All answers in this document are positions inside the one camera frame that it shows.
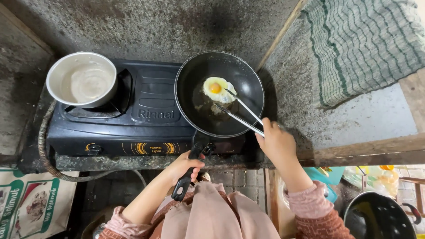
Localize person's left hand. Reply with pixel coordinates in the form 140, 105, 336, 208
166, 150, 206, 185

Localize person's right hand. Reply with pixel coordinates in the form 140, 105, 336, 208
255, 118, 297, 165

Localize metal tongs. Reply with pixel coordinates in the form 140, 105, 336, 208
214, 88, 266, 138

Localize black frying pan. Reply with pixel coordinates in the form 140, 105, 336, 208
171, 50, 265, 202

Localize fried egg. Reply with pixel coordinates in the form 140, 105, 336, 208
203, 77, 238, 104

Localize teal plastic container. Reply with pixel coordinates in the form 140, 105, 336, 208
303, 167, 346, 204

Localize pink apron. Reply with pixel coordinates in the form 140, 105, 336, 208
150, 181, 281, 239

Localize heap of plastic bags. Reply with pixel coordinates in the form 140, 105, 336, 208
343, 165, 400, 199

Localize green striped cloth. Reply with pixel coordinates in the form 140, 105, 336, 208
300, 0, 425, 108

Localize black gas stove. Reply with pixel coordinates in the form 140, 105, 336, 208
46, 59, 265, 163

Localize black wok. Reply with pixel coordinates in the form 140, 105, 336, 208
343, 191, 422, 239

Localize stove control knob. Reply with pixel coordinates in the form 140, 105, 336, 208
85, 143, 103, 156

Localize silver metal pot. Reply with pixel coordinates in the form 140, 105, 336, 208
46, 52, 118, 109

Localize printed white green sack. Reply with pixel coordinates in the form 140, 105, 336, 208
0, 168, 79, 239

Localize grey gas hose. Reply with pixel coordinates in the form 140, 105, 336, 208
38, 100, 147, 187

